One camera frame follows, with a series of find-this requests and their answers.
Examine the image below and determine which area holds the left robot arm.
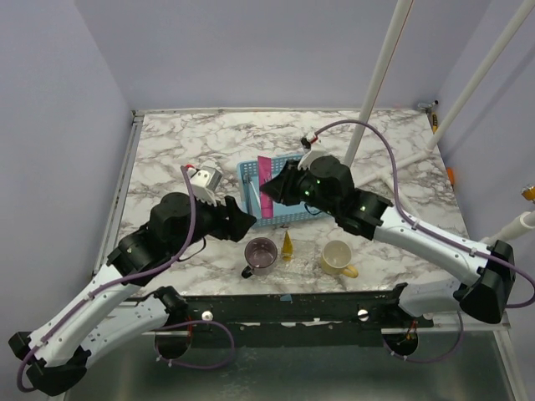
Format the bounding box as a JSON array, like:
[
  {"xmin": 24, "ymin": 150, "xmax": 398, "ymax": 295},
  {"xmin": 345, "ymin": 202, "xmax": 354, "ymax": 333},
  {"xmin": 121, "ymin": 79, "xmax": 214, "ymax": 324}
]
[{"xmin": 8, "ymin": 192, "xmax": 257, "ymax": 396}]

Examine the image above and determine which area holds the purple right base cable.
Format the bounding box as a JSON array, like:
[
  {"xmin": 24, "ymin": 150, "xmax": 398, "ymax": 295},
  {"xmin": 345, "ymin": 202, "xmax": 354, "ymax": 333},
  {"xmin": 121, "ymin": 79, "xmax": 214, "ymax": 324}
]
[{"xmin": 390, "ymin": 311, "xmax": 464, "ymax": 363}]

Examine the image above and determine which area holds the clear textured glass tray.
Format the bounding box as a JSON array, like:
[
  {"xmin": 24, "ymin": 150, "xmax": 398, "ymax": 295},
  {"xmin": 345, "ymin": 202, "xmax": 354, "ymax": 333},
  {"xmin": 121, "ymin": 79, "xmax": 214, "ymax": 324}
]
[{"xmin": 251, "ymin": 241, "xmax": 342, "ymax": 288}]

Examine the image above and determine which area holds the white pvc pipe frame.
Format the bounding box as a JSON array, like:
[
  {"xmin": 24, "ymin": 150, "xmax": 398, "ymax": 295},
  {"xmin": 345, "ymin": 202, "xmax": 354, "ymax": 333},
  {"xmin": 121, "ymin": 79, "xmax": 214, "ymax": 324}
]
[{"xmin": 359, "ymin": 1, "xmax": 534, "ymax": 244}]

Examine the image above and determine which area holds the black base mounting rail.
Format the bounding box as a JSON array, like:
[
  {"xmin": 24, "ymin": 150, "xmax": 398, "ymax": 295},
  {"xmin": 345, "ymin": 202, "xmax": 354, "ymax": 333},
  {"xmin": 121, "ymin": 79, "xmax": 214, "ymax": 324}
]
[{"xmin": 151, "ymin": 285, "xmax": 433, "ymax": 348}]

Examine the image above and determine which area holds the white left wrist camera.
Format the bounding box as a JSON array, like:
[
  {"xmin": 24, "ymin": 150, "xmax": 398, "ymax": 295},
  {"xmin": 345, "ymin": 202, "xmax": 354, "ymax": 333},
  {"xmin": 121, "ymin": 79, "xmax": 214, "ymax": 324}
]
[{"xmin": 186, "ymin": 165, "xmax": 222, "ymax": 206}]

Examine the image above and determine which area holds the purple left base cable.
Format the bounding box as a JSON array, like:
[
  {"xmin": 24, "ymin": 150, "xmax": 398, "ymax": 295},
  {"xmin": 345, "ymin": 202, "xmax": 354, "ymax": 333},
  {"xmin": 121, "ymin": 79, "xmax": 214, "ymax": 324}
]
[{"xmin": 154, "ymin": 320, "xmax": 236, "ymax": 371}]

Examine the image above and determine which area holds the white toothbrush in basket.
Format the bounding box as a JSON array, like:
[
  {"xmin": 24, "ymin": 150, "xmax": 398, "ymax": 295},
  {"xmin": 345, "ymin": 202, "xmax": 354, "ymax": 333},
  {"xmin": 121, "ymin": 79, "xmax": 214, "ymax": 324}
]
[{"xmin": 248, "ymin": 180, "xmax": 261, "ymax": 207}]

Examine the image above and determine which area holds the light blue plastic basket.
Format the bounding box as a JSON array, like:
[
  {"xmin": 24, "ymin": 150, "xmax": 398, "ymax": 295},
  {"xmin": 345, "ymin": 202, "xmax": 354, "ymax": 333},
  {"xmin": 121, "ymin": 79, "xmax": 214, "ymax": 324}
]
[{"xmin": 237, "ymin": 160, "xmax": 328, "ymax": 228}]

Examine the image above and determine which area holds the aluminium table edge rail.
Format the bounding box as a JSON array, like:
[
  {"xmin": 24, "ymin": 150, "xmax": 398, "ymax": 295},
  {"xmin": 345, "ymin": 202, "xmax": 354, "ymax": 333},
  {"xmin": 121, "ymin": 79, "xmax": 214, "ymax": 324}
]
[{"xmin": 89, "ymin": 113, "xmax": 145, "ymax": 283}]

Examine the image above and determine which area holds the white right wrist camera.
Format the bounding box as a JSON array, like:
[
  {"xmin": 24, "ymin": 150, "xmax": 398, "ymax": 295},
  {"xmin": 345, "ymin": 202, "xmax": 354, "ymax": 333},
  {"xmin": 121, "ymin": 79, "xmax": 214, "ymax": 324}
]
[{"xmin": 298, "ymin": 136, "xmax": 326, "ymax": 170}]

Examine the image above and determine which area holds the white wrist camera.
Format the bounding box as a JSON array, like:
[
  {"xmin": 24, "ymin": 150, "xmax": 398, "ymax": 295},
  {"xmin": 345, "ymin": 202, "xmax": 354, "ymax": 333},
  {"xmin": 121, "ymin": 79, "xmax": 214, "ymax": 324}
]
[
  {"xmin": 298, "ymin": 136, "xmax": 326, "ymax": 170},
  {"xmin": 186, "ymin": 165, "xmax": 222, "ymax": 206}
]

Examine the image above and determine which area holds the yellow toothpaste tube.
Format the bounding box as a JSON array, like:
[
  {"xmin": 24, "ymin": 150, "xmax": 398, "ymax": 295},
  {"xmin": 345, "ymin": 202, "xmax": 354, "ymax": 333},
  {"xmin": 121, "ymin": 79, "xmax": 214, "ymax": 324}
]
[{"xmin": 281, "ymin": 231, "xmax": 293, "ymax": 261}]

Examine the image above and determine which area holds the pink toothpaste tube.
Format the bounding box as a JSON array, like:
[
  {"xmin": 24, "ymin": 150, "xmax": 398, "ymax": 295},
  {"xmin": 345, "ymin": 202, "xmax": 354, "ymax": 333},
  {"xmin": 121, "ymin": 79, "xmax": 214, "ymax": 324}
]
[{"xmin": 257, "ymin": 155, "xmax": 275, "ymax": 219}]

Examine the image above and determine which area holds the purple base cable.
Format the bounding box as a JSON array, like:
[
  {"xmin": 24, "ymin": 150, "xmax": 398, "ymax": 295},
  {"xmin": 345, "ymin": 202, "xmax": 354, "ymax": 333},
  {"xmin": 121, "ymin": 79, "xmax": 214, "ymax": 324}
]
[
  {"xmin": 390, "ymin": 311, "xmax": 464, "ymax": 363},
  {"xmin": 154, "ymin": 320, "xmax": 236, "ymax": 371}
]

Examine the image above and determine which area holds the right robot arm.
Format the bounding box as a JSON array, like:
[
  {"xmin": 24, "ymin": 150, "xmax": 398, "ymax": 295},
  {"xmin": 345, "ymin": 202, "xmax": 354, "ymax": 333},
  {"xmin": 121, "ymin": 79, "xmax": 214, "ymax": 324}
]
[{"xmin": 260, "ymin": 155, "xmax": 516, "ymax": 324}]

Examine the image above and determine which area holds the yellow ceramic mug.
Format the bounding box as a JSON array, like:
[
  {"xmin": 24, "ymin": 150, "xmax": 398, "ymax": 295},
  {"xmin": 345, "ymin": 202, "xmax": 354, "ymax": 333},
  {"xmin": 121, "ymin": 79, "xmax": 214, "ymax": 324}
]
[{"xmin": 320, "ymin": 241, "xmax": 359, "ymax": 278}]

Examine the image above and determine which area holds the purple grey mug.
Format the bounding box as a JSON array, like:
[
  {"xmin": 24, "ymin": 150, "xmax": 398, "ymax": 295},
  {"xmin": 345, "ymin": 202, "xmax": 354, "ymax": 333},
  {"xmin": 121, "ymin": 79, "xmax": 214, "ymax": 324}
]
[{"xmin": 241, "ymin": 237, "xmax": 278, "ymax": 279}]

